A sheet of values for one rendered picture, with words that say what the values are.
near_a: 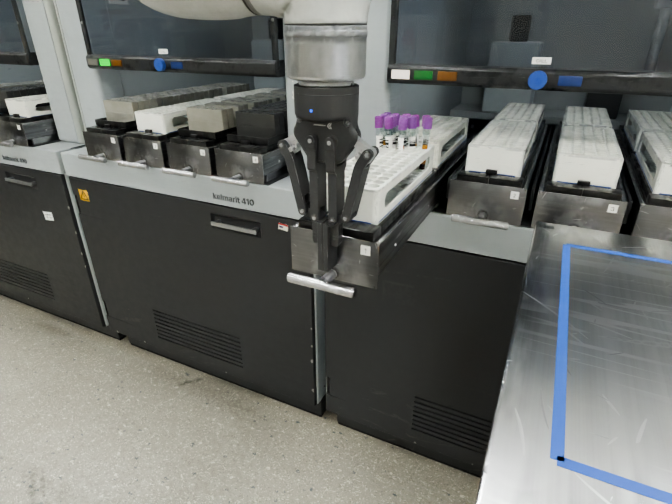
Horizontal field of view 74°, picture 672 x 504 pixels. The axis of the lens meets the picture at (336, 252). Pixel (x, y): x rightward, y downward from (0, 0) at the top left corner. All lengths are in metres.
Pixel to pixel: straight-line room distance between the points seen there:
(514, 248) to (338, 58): 0.53
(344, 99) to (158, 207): 0.88
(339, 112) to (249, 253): 0.70
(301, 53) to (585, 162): 0.55
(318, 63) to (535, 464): 0.40
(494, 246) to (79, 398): 1.35
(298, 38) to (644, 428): 0.44
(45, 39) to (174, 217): 0.65
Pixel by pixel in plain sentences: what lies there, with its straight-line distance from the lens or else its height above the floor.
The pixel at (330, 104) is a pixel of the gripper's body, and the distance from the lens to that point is 0.51.
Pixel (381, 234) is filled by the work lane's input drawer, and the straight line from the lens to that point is 0.62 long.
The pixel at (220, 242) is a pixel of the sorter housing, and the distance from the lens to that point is 1.21.
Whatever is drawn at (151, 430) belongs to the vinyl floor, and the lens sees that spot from 1.52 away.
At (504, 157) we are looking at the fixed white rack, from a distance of 0.88.
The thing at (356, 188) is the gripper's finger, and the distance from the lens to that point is 0.54.
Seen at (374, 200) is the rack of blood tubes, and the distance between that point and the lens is 0.61.
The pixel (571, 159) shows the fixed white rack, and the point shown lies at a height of 0.86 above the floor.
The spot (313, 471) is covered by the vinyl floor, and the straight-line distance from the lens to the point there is 1.33.
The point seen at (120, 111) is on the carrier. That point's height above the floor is 0.85.
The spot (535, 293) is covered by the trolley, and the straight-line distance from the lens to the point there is 0.49.
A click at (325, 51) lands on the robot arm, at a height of 1.04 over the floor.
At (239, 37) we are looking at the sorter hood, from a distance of 1.12.
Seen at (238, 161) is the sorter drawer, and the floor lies 0.78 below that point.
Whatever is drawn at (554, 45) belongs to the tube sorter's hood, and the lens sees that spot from 0.90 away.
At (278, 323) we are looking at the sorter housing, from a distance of 1.22.
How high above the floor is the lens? 1.06
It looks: 26 degrees down
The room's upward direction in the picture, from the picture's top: straight up
